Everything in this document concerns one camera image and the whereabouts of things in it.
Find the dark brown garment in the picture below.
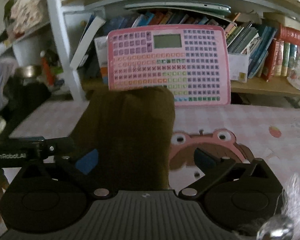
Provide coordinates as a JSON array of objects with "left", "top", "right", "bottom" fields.
[{"left": 70, "top": 86, "right": 175, "bottom": 191}]

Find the pink checkered desk mat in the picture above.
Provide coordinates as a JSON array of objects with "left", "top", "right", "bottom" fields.
[{"left": 12, "top": 101, "right": 300, "bottom": 191}]

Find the brass bowl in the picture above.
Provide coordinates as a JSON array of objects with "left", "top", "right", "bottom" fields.
[{"left": 14, "top": 65, "right": 42, "bottom": 79}]

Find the white furry sleeve cuff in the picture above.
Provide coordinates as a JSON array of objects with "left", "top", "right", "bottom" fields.
[{"left": 233, "top": 172, "right": 300, "bottom": 240}]

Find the white card box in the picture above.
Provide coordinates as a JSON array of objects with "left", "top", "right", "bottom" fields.
[{"left": 228, "top": 54, "right": 249, "bottom": 83}]

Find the pink learning tablet board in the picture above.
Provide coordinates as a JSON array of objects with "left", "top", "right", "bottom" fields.
[{"left": 107, "top": 24, "right": 231, "bottom": 107}]

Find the thick red dictionary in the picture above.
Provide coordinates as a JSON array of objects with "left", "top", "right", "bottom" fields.
[{"left": 261, "top": 39, "right": 280, "bottom": 82}]

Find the red and cream book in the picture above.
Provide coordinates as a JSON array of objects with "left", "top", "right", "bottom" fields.
[{"left": 274, "top": 41, "right": 284, "bottom": 76}]

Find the row of blue books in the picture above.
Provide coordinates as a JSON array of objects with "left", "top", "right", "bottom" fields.
[{"left": 226, "top": 21, "right": 278, "bottom": 79}]

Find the green spine book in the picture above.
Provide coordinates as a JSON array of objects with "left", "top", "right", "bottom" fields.
[{"left": 281, "top": 42, "right": 290, "bottom": 77}]

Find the floral plush toy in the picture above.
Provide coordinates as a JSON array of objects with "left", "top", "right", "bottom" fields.
[{"left": 10, "top": 0, "right": 48, "bottom": 35}]

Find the large red book lying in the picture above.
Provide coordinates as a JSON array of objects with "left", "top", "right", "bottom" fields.
[{"left": 276, "top": 25, "right": 300, "bottom": 46}]

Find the white leaning book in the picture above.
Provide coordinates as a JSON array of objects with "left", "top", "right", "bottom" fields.
[{"left": 70, "top": 16, "right": 105, "bottom": 70}]

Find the white shelf post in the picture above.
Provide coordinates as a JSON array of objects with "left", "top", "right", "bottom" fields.
[{"left": 47, "top": 0, "right": 85, "bottom": 101}]

